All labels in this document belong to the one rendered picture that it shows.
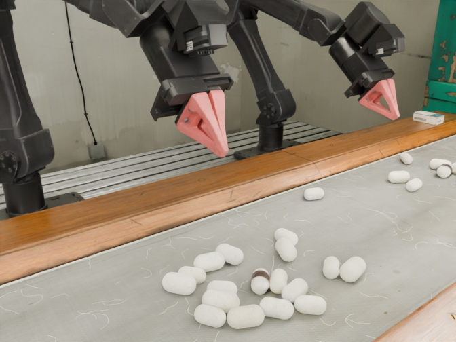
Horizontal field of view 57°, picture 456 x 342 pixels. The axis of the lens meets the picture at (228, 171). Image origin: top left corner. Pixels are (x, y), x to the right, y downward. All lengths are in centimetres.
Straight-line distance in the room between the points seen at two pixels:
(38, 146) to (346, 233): 51
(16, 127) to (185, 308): 43
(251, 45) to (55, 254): 72
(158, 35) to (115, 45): 198
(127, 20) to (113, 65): 198
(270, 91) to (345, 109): 146
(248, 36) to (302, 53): 158
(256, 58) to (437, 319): 78
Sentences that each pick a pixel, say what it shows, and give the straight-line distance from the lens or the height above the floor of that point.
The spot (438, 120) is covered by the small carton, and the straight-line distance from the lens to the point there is 111.
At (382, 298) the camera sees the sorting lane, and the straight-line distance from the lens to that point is 48.
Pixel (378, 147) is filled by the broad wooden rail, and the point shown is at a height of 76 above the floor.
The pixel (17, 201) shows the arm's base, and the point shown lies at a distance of 81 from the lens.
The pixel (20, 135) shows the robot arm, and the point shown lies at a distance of 75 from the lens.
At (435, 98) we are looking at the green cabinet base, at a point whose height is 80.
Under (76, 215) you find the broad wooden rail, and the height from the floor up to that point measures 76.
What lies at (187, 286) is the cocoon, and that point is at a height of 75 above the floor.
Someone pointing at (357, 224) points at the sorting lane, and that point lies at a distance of 62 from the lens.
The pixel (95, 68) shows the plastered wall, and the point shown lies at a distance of 253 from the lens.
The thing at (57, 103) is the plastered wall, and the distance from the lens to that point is 248.
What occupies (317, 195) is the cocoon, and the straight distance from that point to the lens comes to 67.
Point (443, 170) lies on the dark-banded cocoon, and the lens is 83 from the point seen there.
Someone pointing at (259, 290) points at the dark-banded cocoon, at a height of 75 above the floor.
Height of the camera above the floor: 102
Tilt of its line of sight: 21 degrees down
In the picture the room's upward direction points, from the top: straight up
